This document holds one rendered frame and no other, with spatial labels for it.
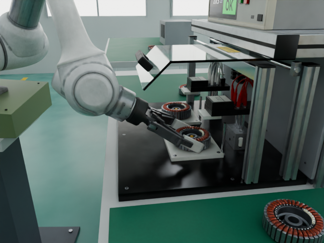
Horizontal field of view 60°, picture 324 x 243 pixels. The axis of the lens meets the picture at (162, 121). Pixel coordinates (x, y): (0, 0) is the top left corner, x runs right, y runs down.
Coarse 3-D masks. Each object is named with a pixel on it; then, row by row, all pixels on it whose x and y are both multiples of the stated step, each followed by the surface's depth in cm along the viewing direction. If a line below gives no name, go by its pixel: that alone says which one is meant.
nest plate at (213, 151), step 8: (168, 144) 84; (216, 144) 84; (168, 152) 81; (176, 152) 79; (184, 152) 79; (192, 152) 79; (200, 152) 79; (208, 152) 79; (216, 152) 79; (176, 160) 77; (184, 160) 78
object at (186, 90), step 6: (192, 78) 103; (198, 78) 103; (204, 78) 103; (192, 84) 100; (198, 84) 100; (204, 84) 100; (216, 84) 102; (222, 84) 104; (186, 90) 103; (192, 90) 100; (198, 90) 100; (204, 90) 101; (210, 90) 101; (216, 90) 102; (222, 90) 102; (228, 90) 102
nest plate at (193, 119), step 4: (192, 112) 109; (192, 116) 105; (196, 116) 105; (180, 120) 102; (184, 120) 102; (188, 120) 102; (192, 120) 102; (196, 120) 102; (188, 124) 101; (192, 124) 101; (196, 124) 101
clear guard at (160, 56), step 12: (156, 48) 74; (168, 48) 72; (180, 48) 72; (192, 48) 72; (204, 48) 72; (216, 48) 72; (240, 48) 72; (156, 60) 65; (168, 60) 57; (180, 60) 56; (192, 60) 57; (204, 60) 57; (216, 60) 57; (228, 60) 58; (240, 60) 58; (252, 60) 58; (264, 60) 59; (144, 72) 66; (156, 72) 58; (144, 84) 59
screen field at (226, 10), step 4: (224, 0) 86; (228, 0) 83; (232, 0) 80; (236, 0) 78; (224, 4) 86; (228, 4) 84; (232, 4) 80; (224, 8) 87; (228, 8) 84; (232, 8) 80; (224, 12) 87; (228, 12) 84; (232, 12) 81
